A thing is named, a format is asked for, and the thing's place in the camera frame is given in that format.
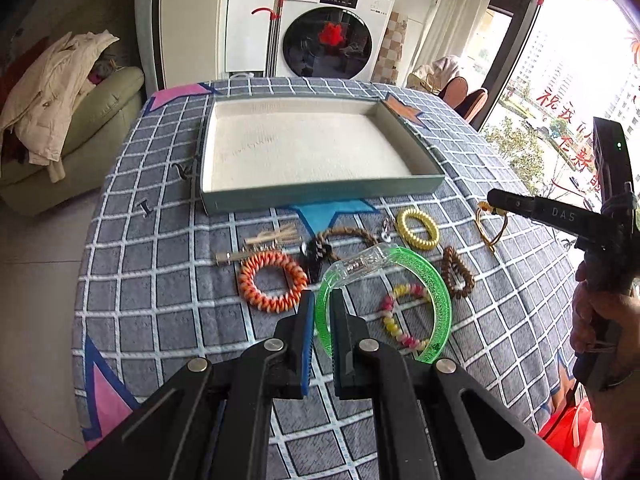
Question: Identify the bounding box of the pink yellow beaded bracelet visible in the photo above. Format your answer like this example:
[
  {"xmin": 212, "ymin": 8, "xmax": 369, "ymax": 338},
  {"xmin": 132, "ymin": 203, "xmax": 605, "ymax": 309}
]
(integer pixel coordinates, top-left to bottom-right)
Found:
[{"xmin": 378, "ymin": 283, "xmax": 433, "ymax": 351}]

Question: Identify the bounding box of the green translucent bangle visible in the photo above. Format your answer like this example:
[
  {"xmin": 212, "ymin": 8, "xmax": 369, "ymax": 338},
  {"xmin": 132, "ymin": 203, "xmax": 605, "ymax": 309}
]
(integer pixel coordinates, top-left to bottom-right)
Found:
[{"xmin": 314, "ymin": 243, "xmax": 452, "ymax": 364}]

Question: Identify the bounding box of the orange white spiral hair tie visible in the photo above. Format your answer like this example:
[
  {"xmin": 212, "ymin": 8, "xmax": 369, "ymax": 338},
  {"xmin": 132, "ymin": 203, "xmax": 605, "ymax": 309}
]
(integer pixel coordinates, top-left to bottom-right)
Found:
[{"xmin": 236, "ymin": 250, "xmax": 309, "ymax": 316}]

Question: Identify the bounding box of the black claw hair clip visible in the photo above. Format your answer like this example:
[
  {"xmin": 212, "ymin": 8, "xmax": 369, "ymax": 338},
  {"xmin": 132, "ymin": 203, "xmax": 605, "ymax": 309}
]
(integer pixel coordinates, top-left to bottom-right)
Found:
[{"xmin": 299, "ymin": 237, "xmax": 330, "ymax": 284}]

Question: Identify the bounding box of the brown braided bracelet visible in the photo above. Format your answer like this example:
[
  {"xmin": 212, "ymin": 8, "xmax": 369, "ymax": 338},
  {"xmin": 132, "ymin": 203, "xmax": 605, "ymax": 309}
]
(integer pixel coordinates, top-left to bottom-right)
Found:
[{"xmin": 314, "ymin": 225, "xmax": 381, "ymax": 264}]

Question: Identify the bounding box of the silver ring charm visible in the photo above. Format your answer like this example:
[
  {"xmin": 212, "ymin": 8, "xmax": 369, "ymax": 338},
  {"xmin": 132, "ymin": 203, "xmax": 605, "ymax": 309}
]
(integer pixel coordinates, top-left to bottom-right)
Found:
[{"xmin": 378, "ymin": 217, "xmax": 395, "ymax": 243}]

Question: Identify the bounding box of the silver rhinestone hair clip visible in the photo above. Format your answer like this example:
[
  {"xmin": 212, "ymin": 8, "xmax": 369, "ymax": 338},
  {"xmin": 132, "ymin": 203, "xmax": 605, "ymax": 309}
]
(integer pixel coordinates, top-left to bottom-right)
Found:
[{"xmin": 214, "ymin": 248, "xmax": 272, "ymax": 266}]

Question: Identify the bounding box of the beige bow hair clip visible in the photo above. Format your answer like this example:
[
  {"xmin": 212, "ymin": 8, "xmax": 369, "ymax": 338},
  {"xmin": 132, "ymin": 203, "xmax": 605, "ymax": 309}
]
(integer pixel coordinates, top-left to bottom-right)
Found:
[{"xmin": 244, "ymin": 223, "xmax": 302, "ymax": 246}]

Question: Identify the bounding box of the yellow spiral hair tie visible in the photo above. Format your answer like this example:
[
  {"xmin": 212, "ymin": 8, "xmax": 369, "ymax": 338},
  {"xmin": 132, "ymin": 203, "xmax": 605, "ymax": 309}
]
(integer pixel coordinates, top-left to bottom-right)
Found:
[{"xmin": 394, "ymin": 207, "xmax": 443, "ymax": 253}]

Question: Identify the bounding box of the brown spiral hair tie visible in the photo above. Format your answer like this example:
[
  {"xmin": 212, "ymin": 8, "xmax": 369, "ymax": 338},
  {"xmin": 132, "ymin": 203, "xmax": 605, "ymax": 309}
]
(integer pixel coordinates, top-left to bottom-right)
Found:
[{"xmin": 439, "ymin": 245, "xmax": 478, "ymax": 302}]

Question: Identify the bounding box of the person's right hand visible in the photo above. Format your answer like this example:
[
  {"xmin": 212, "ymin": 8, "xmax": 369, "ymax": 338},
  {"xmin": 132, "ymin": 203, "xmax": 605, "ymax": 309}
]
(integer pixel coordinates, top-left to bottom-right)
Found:
[{"xmin": 570, "ymin": 262, "xmax": 639, "ymax": 429}]

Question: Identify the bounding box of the grey checked star tablecloth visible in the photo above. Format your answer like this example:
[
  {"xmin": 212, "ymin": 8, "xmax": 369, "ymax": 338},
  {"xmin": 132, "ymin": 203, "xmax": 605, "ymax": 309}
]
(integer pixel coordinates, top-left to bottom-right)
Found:
[{"xmin": 67, "ymin": 77, "xmax": 578, "ymax": 479}]

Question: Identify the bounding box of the brown chair near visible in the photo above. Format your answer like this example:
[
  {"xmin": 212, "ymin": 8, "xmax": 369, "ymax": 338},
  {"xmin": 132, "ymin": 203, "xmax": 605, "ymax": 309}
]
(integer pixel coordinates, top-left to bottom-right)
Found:
[{"xmin": 454, "ymin": 88, "xmax": 488, "ymax": 122}]

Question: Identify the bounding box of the brown chair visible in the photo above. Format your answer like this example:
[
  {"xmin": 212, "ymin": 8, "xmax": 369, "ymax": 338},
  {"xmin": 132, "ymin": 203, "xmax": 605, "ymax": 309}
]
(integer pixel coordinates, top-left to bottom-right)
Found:
[
  {"xmin": 438, "ymin": 76, "xmax": 469, "ymax": 108},
  {"xmin": 454, "ymin": 88, "xmax": 488, "ymax": 122}
]

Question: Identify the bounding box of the brown chair far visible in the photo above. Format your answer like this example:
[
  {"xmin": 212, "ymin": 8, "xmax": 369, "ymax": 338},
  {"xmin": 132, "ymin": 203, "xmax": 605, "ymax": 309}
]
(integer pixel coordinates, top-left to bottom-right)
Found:
[{"xmin": 438, "ymin": 76, "xmax": 469, "ymax": 108}]

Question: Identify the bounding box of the teal white tray box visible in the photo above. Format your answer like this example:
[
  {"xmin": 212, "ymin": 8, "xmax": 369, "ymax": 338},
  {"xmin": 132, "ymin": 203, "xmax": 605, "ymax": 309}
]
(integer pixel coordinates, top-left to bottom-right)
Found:
[{"xmin": 200, "ymin": 94, "xmax": 445, "ymax": 216}]

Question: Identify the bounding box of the beige bag on chair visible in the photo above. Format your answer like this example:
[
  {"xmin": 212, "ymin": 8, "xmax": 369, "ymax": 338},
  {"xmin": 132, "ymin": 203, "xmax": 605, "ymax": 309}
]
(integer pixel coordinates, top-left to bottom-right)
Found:
[{"xmin": 406, "ymin": 55, "xmax": 460, "ymax": 94}]

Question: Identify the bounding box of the checkered hanging towel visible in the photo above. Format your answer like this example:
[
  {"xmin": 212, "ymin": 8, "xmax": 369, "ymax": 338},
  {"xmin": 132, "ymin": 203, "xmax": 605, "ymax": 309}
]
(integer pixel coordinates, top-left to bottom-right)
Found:
[{"xmin": 371, "ymin": 11, "xmax": 408, "ymax": 84}]

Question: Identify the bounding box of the olive green armchair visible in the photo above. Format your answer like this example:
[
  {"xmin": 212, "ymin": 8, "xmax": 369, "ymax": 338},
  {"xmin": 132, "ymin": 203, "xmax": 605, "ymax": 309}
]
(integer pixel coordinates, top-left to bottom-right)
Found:
[{"xmin": 1, "ymin": 0, "xmax": 144, "ymax": 216}]

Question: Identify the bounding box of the lower white washing machine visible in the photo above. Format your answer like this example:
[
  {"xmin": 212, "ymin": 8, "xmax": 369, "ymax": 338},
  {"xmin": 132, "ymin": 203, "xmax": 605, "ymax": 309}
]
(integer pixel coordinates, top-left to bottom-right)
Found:
[{"xmin": 276, "ymin": 0, "xmax": 393, "ymax": 82}]

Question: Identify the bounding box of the cream white jacket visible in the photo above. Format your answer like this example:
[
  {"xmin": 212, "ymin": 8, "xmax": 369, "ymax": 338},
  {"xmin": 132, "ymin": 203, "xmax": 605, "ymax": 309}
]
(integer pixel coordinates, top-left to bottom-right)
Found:
[{"xmin": 1, "ymin": 30, "xmax": 118, "ymax": 183}]

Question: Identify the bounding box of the white cabinet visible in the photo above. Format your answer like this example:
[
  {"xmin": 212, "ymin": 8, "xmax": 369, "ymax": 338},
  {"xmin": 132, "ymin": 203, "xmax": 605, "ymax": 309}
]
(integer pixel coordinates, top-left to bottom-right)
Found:
[{"xmin": 158, "ymin": 0, "xmax": 286, "ymax": 90}]

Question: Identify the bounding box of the red handled mop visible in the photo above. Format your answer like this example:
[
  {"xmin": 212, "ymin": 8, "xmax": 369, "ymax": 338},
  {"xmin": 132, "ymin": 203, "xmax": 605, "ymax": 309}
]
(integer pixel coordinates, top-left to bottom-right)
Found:
[{"xmin": 250, "ymin": 0, "xmax": 284, "ymax": 77}]

